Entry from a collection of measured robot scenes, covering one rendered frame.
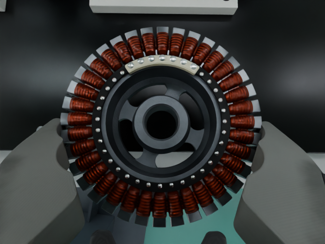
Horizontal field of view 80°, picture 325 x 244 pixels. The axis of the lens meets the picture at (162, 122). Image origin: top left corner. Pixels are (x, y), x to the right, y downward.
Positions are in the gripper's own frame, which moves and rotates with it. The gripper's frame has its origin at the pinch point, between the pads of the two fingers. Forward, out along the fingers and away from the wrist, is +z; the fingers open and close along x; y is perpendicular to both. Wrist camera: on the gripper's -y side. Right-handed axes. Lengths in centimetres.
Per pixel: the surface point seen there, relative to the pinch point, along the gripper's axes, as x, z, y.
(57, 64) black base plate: -10.9, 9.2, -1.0
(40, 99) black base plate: -12.3, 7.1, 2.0
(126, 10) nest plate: -3.8, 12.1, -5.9
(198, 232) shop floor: 18, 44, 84
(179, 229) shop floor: 9, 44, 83
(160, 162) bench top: 0.0, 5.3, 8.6
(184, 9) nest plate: 2.2, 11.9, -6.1
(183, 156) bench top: 2.5, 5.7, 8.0
